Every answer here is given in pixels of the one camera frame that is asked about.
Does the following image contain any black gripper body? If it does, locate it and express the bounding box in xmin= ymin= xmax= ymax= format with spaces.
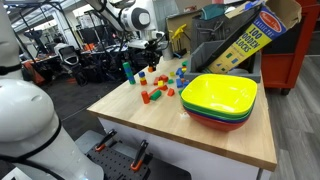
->
xmin=143 ymin=40 xmax=162 ymax=60

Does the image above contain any small orange cube block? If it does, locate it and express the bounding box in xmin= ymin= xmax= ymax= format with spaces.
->
xmin=148 ymin=67 xmax=154 ymax=72

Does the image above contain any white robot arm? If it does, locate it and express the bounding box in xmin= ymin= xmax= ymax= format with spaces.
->
xmin=0 ymin=2 xmax=105 ymax=180

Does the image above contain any red blue yellow block stack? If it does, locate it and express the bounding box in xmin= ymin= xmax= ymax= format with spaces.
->
xmin=138 ymin=71 xmax=147 ymax=85

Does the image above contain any green and blue block tower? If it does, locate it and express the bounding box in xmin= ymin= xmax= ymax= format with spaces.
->
xmin=123 ymin=62 xmax=136 ymax=85

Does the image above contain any green cylinder block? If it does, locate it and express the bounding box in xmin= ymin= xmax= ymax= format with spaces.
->
xmin=150 ymin=90 xmax=162 ymax=101

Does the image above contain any long red rectangular block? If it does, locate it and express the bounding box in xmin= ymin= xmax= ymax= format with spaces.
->
xmin=148 ymin=88 xmax=159 ymax=97

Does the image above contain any red step-shaped block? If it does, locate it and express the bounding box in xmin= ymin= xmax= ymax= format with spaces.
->
xmin=167 ymin=88 xmax=175 ymax=97

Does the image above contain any red cylinder block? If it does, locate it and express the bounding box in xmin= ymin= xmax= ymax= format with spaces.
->
xmin=141 ymin=91 xmax=150 ymax=104

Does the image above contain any grey plastic bin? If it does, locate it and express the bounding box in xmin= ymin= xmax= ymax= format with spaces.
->
xmin=183 ymin=39 xmax=262 ymax=84

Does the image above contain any red plastic bowl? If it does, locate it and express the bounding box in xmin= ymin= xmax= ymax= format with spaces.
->
xmin=188 ymin=112 xmax=247 ymax=132

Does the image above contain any yellow plastic bowl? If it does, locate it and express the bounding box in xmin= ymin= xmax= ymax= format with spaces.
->
xmin=181 ymin=74 xmax=258 ymax=115

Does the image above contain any orange black clamp left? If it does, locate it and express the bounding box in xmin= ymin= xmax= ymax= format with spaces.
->
xmin=95 ymin=129 xmax=117 ymax=152

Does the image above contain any orange black clamp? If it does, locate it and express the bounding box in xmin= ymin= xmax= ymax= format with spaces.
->
xmin=95 ymin=129 xmax=117 ymax=152
xmin=130 ymin=140 xmax=148 ymax=172

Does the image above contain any green plastic bowl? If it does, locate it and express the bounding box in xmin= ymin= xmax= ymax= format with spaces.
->
xmin=181 ymin=100 xmax=254 ymax=121

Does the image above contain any orange black clamp right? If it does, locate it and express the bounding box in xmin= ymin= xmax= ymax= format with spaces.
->
xmin=130 ymin=140 xmax=148 ymax=172

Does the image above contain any blue plastic bowl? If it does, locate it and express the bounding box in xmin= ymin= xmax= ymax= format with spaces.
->
xmin=183 ymin=106 xmax=252 ymax=124

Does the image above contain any wooden blocks cardboard box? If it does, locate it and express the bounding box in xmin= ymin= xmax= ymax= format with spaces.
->
xmin=197 ymin=0 xmax=302 ymax=74

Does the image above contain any red tool cabinet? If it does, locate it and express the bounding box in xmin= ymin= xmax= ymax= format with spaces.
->
xmin=261 ymin=0 xmax=320 ymax=96

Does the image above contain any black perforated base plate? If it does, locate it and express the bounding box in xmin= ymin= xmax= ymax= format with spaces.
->
xmin=87 ymin=143 xmax=150 ymax=180

